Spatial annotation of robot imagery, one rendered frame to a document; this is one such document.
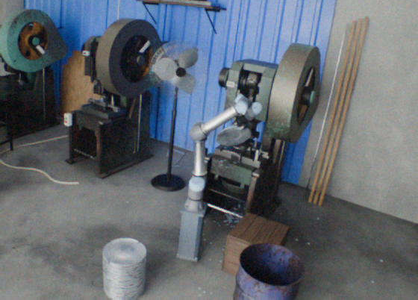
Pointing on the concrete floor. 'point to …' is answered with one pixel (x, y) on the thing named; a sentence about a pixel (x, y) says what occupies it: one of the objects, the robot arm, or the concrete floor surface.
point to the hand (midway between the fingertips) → (239, 127)
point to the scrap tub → (268, 273)
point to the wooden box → (240, 242)
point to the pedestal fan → (171, 183)
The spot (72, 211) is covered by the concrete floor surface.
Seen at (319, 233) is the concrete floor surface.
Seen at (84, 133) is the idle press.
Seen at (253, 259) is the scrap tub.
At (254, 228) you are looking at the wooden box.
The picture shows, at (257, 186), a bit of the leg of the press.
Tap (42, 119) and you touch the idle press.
